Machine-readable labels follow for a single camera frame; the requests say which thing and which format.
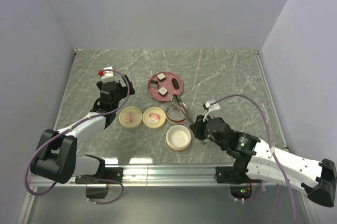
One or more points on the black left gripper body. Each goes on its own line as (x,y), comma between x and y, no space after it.
(121,90)

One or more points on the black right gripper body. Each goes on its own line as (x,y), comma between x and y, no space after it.
(201,132)

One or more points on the metal tongs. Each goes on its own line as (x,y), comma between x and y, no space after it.
(178,103)

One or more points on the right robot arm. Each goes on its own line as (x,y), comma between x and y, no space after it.
(255,160)

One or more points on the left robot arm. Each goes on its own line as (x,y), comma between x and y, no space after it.
(55,156)

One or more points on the cream lunch box tier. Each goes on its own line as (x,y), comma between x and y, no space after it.
(178,137)

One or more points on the steel lunch box tier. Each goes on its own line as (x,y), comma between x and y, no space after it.
(174,115)

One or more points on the cream lid with pink knob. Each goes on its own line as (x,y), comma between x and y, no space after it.
(130,117)

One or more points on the sushi piece left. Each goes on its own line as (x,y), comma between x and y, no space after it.
(153,84)

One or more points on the sushi piece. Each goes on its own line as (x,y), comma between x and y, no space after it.
(153,84)
(163,91)
(161,77)

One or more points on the cream lid with barcode label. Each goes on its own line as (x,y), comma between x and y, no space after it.
(154,117)

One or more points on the pink dotted plate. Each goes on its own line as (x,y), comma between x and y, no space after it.
(167,84)

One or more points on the sushi piece front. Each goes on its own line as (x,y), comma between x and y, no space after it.
(163,91)

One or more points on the sushi piece back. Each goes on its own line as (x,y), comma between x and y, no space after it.
(161,77)

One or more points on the black spiky sea cucumber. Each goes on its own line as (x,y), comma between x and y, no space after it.
(175,83)

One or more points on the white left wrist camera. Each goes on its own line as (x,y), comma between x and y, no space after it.
(107,75)

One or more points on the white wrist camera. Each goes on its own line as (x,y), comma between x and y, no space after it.
(210,106)
(107,75)

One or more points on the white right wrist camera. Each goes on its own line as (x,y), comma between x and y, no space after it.
(210,106)

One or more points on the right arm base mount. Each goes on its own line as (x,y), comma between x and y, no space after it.
(233,175)

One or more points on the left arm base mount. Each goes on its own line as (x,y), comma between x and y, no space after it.
(108,174)

